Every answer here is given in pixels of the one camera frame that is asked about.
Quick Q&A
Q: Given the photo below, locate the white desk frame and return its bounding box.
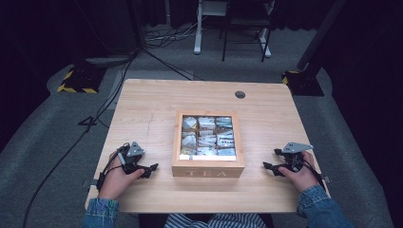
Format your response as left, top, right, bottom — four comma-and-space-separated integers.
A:
193, 0, 273, 59

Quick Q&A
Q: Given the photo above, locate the person's striped clothing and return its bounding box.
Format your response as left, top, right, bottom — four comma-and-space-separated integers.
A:
163, 212, 268, 228

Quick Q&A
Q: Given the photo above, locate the group of tea packets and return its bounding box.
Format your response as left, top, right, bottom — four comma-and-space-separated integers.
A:
180, 115, 238, 158

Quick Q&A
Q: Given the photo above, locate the long black floor cable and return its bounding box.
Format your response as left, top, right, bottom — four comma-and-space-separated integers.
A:
21, 51, 139, 228

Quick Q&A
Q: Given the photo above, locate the left hand-held gripper black cable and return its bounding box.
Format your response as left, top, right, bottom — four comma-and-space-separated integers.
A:
96, 142, 131, 192

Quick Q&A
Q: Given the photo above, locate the black straight floor cable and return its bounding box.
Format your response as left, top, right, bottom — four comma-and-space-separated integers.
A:
142, 47, 205, 82

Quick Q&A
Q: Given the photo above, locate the person's left hand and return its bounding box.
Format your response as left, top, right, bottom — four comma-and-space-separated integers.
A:
98, 151, 146, 200

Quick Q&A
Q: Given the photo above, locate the person's right hand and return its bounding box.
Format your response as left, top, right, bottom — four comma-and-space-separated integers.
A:
278, 150, 320, 194

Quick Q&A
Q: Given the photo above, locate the black chair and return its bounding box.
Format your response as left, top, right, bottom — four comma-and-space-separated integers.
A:
221, 0, 276, 63

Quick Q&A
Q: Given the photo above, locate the right hand-held gripper black cable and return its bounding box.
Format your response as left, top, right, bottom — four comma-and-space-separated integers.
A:
300, 157, 327, 192

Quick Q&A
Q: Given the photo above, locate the wooden tea box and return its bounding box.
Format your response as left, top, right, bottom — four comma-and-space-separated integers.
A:
171, 109, 246, 179

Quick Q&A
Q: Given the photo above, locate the black slanted stand pole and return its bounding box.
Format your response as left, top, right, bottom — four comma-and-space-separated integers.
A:
296, 0, 350, 72

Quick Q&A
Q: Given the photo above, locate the bundle of floor cables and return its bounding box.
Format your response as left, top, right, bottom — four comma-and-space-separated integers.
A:
144, 21, 205, 50

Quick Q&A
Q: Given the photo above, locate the hand-held gripper black cable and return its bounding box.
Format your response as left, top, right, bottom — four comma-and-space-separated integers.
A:
96, 142, 131, 192
300, 157, 327, 192

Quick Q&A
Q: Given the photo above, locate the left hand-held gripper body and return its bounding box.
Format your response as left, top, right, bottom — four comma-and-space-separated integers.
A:
117, 141, 146, 176

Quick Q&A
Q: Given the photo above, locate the striped stand base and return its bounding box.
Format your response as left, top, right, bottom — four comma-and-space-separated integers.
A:
280, 68, 326, 98
56, 64, 108, 95

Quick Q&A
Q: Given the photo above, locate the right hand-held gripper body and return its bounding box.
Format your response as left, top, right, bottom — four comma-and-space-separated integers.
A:
280, 142, 315, 174

